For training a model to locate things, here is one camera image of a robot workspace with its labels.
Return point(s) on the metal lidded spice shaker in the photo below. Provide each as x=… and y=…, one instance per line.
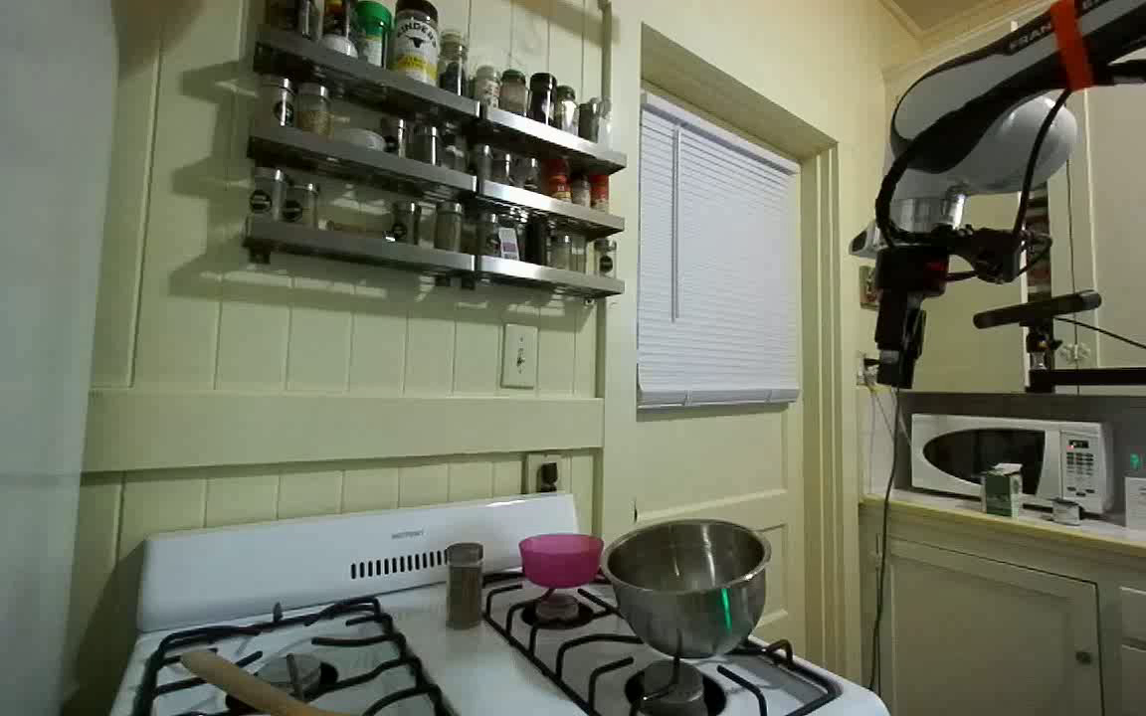
x=465, y=592

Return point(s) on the small tin can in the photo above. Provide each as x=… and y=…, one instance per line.
x=1068, y=511

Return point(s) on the green lidded jar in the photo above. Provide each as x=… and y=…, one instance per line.
x=372, y=31

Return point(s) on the outlet beside door frame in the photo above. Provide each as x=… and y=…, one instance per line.
x=876, y=367

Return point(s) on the wooden spoon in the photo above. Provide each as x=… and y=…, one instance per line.
x=238, y=677

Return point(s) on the large jar with white label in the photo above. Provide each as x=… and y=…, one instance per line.
x=416, y=46

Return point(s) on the white microwave oven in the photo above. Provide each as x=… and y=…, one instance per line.
x=1064, y=458

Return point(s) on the pink plastic bowl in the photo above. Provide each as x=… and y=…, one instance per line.
x=560, y=560

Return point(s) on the red wall sticker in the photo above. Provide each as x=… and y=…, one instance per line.
x=875, y=288

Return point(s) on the white refrigerator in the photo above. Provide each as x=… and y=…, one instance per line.
x=17, y=360

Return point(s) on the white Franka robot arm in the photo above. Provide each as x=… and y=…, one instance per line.
x=985, y=135

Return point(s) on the small glass spice jar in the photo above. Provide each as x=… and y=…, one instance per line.
x=311, y=108
x=514, y=92

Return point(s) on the wall outlet with black plug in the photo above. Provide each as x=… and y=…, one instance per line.
x=547, y=475

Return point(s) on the cream wall switch plate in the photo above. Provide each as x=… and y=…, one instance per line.
x=519, y=357

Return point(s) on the cream panel door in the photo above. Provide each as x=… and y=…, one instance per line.
x=718, y=465

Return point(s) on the white gas stove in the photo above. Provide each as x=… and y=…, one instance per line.
x=269, y=563

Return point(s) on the dark spice jar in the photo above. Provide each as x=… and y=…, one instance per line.
x=543, y=96

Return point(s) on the white window blind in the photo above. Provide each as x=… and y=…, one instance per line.
x=718, y=266

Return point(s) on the black camera on tripod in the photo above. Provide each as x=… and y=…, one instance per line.
x=1035, y=312

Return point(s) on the stainless steel pot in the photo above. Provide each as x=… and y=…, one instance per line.
x=685, y=582

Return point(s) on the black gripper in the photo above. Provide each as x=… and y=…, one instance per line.
x=910, y=296

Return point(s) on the small green carton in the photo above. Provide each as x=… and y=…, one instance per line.
x=1005, y=493

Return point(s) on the black stove grate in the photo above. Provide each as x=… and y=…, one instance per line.
x=576, y=649
x=377, y=635

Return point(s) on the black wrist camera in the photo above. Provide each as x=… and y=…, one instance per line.
x=994, y=255

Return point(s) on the red spice jar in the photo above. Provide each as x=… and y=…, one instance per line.
x=560, y=178

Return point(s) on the cream kitchen cabinet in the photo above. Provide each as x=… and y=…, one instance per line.
x=998, y=623

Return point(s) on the metal spice rack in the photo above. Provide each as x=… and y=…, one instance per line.
x=361, y=245

